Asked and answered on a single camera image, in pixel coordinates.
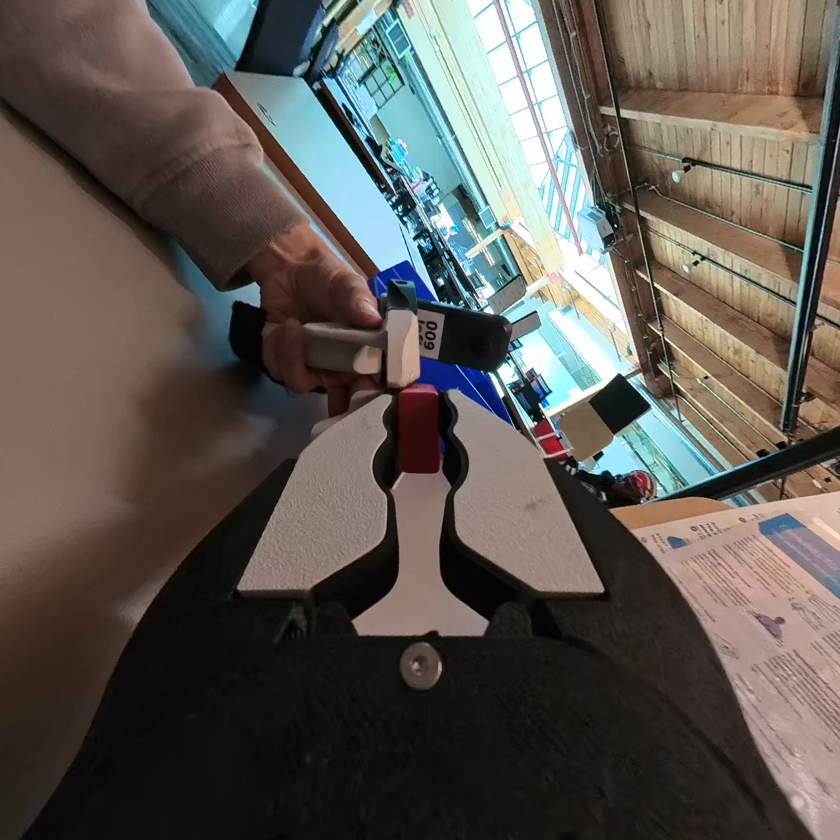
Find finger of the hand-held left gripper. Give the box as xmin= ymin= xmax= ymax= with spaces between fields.
xmin=382 ymin=308 xmax=424 ymax=391
xmin=310 ymin=388 xmax=396 ymax=439

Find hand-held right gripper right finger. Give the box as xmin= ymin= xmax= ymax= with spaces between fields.
xmin=437 ymin=392 xmax=606 ymax=618

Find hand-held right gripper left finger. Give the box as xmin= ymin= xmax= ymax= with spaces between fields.
xmin=236 ymin=394 xmax=401 ymax=614

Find red rectangular block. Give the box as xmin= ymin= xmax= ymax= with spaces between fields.
xmin=397 ymin=386 xmax=439 ymax=475

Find person's left hand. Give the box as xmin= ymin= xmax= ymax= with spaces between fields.
xmin=246 ymin=225 xmax=385 ymax=417

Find blue plastic bin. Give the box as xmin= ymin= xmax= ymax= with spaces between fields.
xmin=366 ymin=261 xmax=516 ymax=431

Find red plastic bin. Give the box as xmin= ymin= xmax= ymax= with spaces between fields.
xmin=532 ymin=420 xmax=572 ymax=460

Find black and cream board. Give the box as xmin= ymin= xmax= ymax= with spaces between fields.
xmin=558 ymin=374 xmax=652 ymax=460

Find white table with wooden edge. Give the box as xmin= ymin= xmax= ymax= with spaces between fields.
xmin=213 ymin=69 xmax=421 ymax=280

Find black metal pole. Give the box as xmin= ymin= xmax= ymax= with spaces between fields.
xmin=656 ymin=427 xmax=840 ymax=503

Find printed instruction sheet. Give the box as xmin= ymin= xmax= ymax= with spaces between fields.
xmin=631 ymin=492 xmax=840 ymax=840

